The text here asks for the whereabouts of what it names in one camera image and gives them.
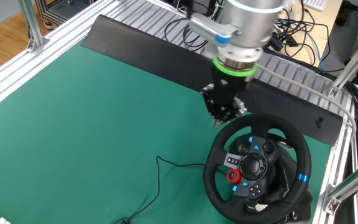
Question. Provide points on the black Logitech wheel base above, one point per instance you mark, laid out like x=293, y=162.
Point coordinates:
x=283, y=177

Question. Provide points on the black frame cart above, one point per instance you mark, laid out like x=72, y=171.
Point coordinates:
x=54, y=14

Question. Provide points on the black foam strip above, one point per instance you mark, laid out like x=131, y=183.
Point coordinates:
x=154, y=53

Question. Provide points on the aluminium table frame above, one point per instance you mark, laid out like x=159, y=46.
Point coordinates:
x=26, y=65

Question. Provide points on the white keyboard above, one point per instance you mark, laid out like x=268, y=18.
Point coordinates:
x=315, y=4

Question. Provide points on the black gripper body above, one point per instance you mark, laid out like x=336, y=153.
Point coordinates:
x=227, y=88

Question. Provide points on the beige desk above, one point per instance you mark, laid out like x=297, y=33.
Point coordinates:
x=331, y=18

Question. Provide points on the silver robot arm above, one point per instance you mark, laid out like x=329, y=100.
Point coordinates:
x=250, y=25

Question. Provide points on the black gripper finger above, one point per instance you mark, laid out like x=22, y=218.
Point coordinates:
x=208, y=99
x=236, y=109

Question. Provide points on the black cylindrical plug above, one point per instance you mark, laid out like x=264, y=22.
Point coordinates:
x=275, y=43

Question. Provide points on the black racing steering wheel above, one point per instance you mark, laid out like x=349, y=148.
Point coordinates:
x=211, y=186

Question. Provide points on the aluminium frame post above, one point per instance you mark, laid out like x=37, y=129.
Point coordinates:
x=31, y=21
x=353, y=183
x=353, y=62

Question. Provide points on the green table mat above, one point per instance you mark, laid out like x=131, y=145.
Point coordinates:
x=73, y=124

